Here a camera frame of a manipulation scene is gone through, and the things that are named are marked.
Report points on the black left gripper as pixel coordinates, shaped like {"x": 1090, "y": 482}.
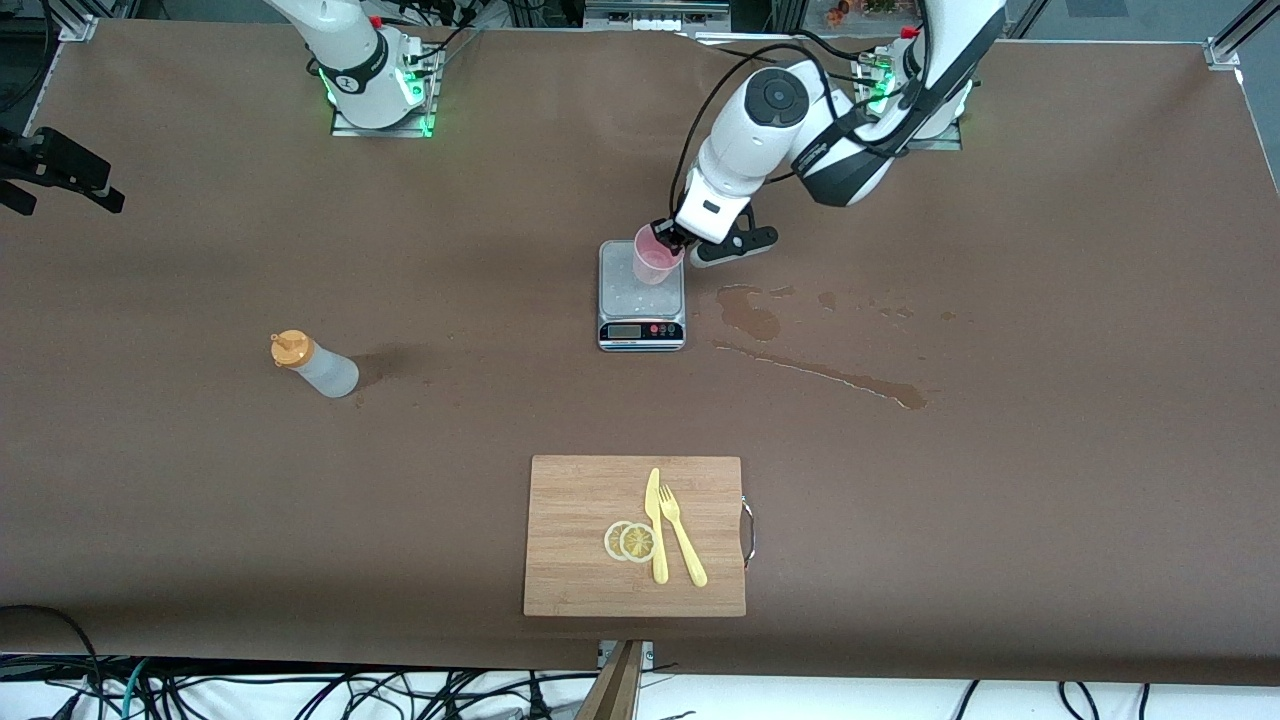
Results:
{"x": 669, "y": 233}

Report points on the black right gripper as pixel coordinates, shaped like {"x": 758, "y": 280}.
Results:
{"x": 48, "y": 161}

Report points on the pink plastic cup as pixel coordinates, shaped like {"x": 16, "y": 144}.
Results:
{"x": 652, "y": 265}

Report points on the translucent sauce bottle orange cap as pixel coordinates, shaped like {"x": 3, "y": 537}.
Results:
{"x": 325, "y": 372}

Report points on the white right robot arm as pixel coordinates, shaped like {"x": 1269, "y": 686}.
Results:
{"x": 350, "y": 50}

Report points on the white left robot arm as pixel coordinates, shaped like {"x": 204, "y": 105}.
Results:
{"x": 770, "y": 110}

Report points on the large brown sauce puddle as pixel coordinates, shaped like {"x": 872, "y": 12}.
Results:
{"x": 755, "y": 318}

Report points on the long brown sauce streak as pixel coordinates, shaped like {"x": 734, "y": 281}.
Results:
{"x": 840, "y": 376}

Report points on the silver digital kitchen scale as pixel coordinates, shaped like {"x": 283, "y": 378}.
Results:
{"x": 640, "y": 315}

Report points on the yellow plastic knife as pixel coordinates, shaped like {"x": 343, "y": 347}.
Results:
{"x": 657, "y": 540}

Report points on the lemon slice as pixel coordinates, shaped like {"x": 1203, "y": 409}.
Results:
{"x": 611, "y": 541}
{"x": 638, "y": 543}

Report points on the yellow plastic fork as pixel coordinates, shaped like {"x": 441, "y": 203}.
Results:
{"x": 685, "y": 550}

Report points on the brown table cover sheet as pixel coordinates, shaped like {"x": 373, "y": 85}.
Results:
{"x": 200, "y": 500}

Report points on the aluminium frame corner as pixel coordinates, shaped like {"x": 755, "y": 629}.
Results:
{"x": 78, "y": 25}
{"x": 1235, "y": 40}

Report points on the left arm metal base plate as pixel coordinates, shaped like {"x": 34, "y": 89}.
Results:
{"x": 945, "y": 142}

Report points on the wooden post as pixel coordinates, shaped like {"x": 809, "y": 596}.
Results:
{"x": 615, "y": 690}

